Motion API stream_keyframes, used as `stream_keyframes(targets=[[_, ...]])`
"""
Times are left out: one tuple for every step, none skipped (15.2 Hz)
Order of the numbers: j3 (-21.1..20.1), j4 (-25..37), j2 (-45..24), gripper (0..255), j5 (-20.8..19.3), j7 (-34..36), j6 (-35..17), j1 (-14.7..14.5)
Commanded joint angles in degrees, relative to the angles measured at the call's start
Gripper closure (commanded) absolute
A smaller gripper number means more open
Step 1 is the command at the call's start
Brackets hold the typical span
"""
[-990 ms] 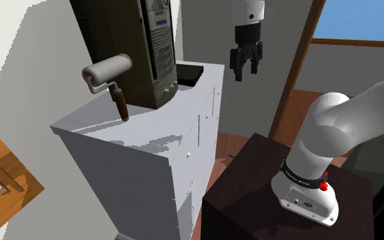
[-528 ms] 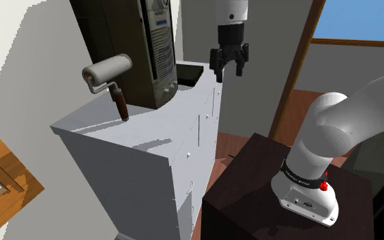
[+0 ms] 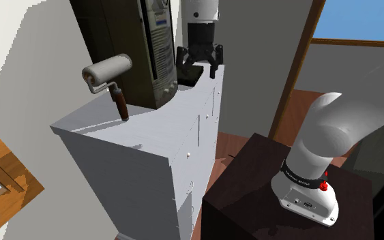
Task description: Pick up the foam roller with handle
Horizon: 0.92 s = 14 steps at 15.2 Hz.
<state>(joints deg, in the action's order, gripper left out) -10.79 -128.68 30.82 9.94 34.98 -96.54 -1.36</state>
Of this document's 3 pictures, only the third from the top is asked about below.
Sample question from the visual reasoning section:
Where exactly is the grey chest of drawers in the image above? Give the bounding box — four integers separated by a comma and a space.
50, 63, 226, 240

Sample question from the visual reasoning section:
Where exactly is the flat black box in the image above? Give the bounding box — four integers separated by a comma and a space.
177, 64, 205, 88

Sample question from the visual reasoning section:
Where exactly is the white paint roller brown handle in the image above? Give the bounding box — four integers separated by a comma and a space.
81, 53, 134, 122

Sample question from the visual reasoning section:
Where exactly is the tall dark brown box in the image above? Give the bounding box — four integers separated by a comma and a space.
69, 0, 179, 110

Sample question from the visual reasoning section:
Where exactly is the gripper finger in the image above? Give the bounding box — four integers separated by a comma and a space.
206, 43, 224, 80
175, 46, 195, 78

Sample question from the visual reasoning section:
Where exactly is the dark robot stand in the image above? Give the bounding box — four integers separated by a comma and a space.
201, 132, 375, 240

